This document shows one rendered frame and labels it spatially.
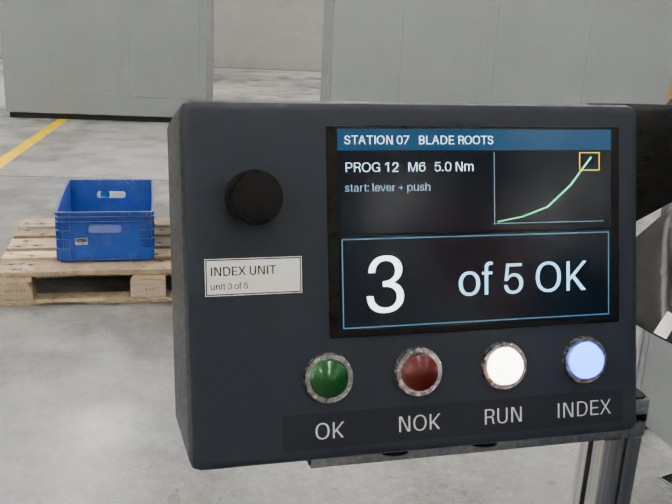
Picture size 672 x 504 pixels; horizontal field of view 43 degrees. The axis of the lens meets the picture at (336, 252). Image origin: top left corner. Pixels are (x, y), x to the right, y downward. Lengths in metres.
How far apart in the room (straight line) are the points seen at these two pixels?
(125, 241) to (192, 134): 3.25
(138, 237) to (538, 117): 3.25
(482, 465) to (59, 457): 1.20
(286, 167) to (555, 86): 6.34
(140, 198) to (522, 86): 3.43
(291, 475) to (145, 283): 1.43
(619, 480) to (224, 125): 0.38
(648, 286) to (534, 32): 5.59
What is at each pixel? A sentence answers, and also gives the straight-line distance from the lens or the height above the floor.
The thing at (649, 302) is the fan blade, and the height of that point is 0.95.
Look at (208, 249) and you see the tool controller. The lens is 0.43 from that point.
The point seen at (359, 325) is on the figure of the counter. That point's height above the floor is 1.14.
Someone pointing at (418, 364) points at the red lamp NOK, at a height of 1.12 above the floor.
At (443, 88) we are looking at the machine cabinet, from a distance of 6.54.
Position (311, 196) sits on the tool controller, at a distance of 0.44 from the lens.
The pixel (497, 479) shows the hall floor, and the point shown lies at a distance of 2.53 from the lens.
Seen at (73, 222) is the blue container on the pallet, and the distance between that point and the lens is 3.66.
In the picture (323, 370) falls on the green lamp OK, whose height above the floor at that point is 1.12.
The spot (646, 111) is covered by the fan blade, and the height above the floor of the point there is 1.15.
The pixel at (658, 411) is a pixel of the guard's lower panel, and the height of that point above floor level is 0.12.
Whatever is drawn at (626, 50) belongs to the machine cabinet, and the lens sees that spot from 6.92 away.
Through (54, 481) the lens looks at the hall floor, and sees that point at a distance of 2.49.
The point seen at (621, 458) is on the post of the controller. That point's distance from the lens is 0.64.
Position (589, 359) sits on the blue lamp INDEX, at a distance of 0.50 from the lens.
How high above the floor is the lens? 1.31
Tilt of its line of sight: 18 degrees down
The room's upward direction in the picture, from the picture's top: 3 degrees clockwise
